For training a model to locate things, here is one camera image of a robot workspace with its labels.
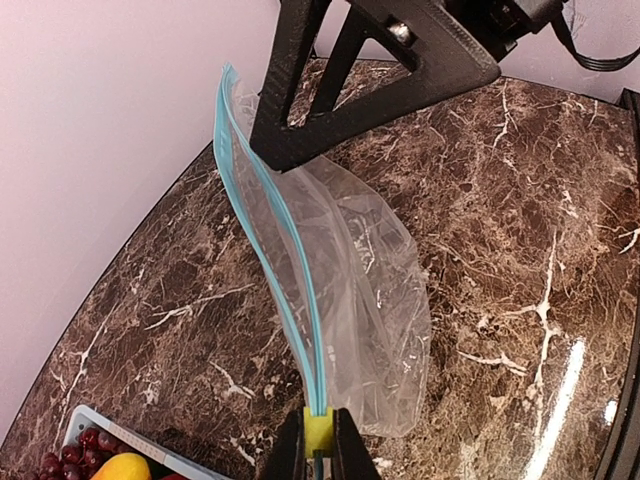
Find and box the yellow mango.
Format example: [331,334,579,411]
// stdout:
[91,452,152,480]

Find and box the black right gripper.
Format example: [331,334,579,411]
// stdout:
[440,1,570,63]

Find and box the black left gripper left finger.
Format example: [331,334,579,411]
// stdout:
[262,412,306,480]

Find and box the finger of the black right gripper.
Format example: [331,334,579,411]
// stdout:
[250,1,500,172]

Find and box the dark red grape bunch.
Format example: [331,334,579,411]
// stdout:
[31,427,123,479]

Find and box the light blue plastic basket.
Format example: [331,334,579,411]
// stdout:
[62,404,227,480]

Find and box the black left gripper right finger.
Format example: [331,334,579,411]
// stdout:
[331,408,380,480]

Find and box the clear zip top bag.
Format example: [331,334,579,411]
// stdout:
[213,65,431,437]

